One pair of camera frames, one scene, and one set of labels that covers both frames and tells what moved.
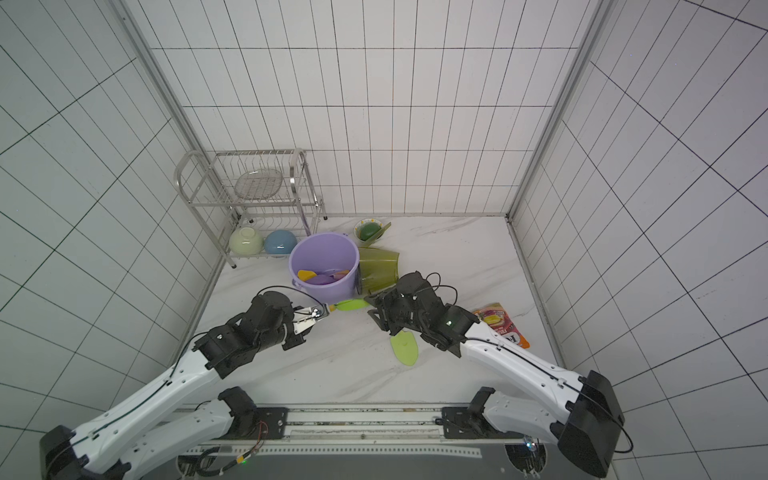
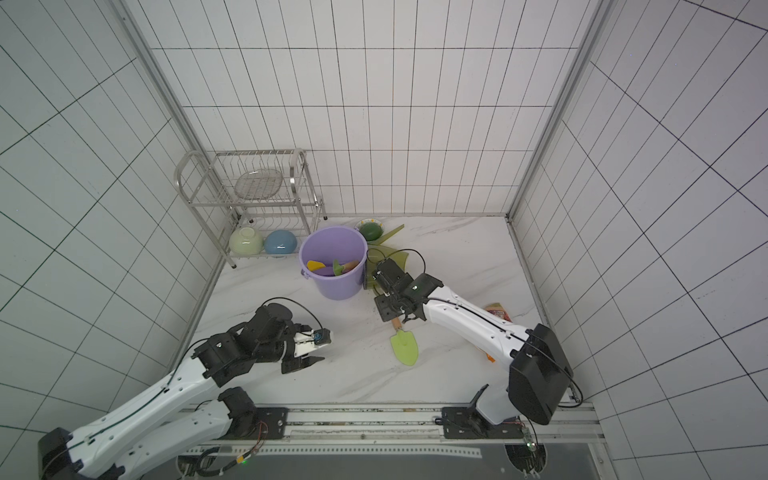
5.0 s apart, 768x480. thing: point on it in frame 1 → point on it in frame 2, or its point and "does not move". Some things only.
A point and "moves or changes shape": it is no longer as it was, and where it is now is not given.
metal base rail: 354,431 does not move
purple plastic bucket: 325,267 moves or changes shape
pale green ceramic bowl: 246,241 does not move
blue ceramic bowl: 280,242 does not move
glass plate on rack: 258,184 does not move
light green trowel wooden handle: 405,346 does not move
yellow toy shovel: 305,275 → 313,265
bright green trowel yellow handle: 349,305 → 340,269
